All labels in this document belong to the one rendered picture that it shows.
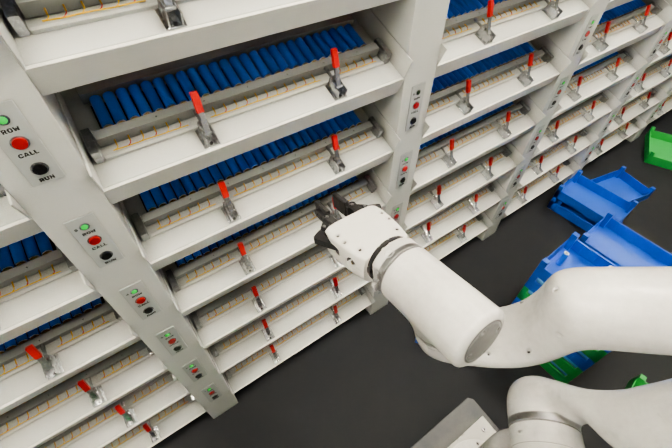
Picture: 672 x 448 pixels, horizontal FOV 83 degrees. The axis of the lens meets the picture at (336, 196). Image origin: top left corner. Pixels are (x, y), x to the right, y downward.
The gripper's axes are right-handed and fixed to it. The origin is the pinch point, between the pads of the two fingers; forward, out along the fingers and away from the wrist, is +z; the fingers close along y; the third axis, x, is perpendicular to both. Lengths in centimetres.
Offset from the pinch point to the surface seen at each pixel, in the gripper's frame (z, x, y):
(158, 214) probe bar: 24.6, -3.1, -25.4
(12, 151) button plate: 12.7, 20.8, -36.8
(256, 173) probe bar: 24.7, -3.0, -4.3
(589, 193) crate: 23, -91, 165
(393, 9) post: 18.6, 23.9, 29.7
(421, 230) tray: 37, -64, 58
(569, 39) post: 19, 2, 100
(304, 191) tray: 19.6, -9.0, 3.9
